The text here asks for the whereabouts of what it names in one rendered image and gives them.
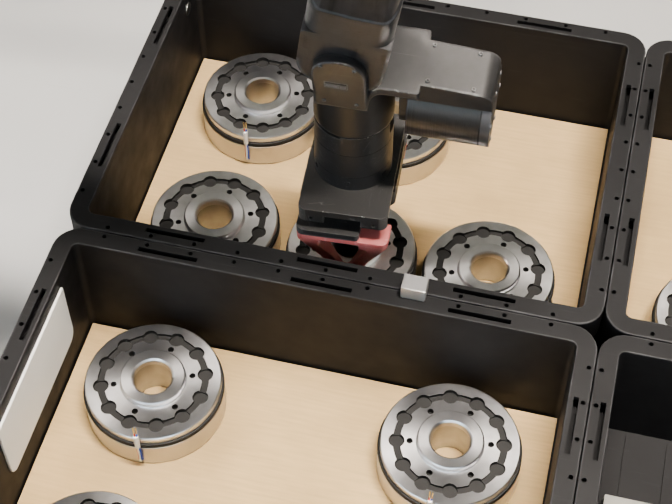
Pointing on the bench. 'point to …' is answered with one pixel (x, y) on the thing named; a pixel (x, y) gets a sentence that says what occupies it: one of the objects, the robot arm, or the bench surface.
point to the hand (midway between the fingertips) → (352, 236)
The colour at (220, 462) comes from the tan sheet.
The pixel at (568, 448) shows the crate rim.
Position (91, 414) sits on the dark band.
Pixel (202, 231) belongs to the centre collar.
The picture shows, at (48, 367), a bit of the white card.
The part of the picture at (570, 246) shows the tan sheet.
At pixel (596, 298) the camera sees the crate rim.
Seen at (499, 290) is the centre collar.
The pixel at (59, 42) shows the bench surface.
